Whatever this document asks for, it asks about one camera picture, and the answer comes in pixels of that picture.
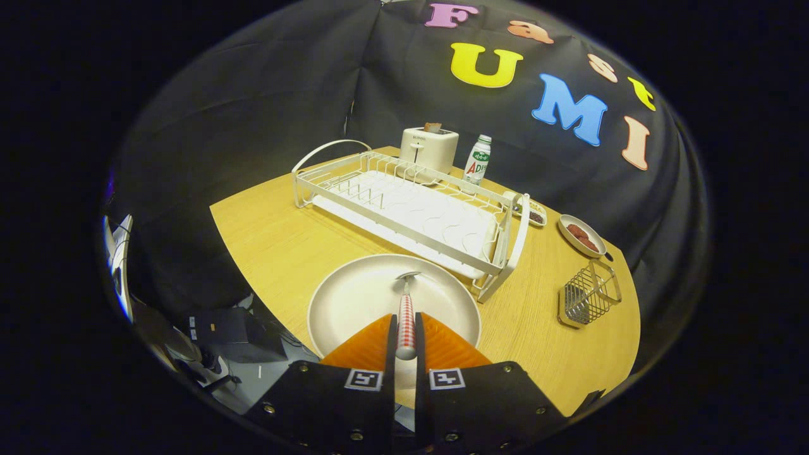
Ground beige meat dish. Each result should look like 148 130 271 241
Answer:
558 214 607 259

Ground white divided bean dish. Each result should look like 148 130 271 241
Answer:
502 190 548 228

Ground white toaster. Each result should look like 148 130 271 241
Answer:
399 126 459 175

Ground metal wire basket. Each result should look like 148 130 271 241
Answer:
557 259 623 329

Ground white bottle green label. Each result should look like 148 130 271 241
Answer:
463 134 492 186

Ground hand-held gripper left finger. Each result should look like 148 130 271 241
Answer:
245 313 398 454

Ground red checkered handle spoon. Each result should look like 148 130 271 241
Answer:
394 271 422 361

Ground beige plate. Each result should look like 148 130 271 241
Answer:
307 254 482 392

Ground white dish rack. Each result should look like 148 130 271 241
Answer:
291 140 532 304

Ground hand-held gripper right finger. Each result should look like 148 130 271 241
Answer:
414 312 566 454

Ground black box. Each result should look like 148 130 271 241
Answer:
188 307 288 364

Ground black table bracket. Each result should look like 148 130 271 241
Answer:
572 390 605 416

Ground black backdrop cloth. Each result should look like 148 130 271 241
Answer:
104 0 709 380

